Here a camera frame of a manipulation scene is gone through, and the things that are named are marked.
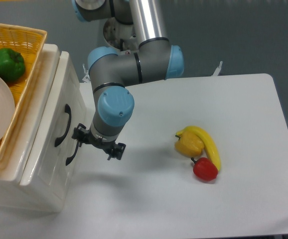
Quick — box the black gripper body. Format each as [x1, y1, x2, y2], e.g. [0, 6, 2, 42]
[85, 130, 117, 152]

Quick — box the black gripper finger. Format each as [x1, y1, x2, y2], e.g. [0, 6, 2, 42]
[107, 143, 126, 160]
[71, 123, 90, 147]

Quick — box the white top drawer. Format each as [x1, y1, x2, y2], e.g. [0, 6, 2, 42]
[20, 52, 86, 204]

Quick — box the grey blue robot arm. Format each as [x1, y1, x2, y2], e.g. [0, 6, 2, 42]
[72, 0, 184, 159]

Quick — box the white drawer cabinet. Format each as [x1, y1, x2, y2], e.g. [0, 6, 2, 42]
[0, 43, 67, 213]

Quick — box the yellow bell pepper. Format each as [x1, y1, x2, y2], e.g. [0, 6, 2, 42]
[174, 131, 205, 158]

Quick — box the red bell pepper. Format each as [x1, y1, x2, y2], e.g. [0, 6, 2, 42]
[191, 157, 218, 182]

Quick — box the yellow banana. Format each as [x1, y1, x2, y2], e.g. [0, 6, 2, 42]
[175, 125, 221, 171]

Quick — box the green bell pepper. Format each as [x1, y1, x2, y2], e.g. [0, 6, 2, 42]
[0, 48, 26, 82]

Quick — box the yellow woven basket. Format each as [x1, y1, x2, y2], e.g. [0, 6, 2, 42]
[0, 23, 47, 161]

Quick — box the black lower drawer handle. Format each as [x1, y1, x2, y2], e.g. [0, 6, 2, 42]
[65, 141, 80, 166]

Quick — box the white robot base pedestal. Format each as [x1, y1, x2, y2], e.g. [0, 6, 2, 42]
[103, 17, 139, 53]

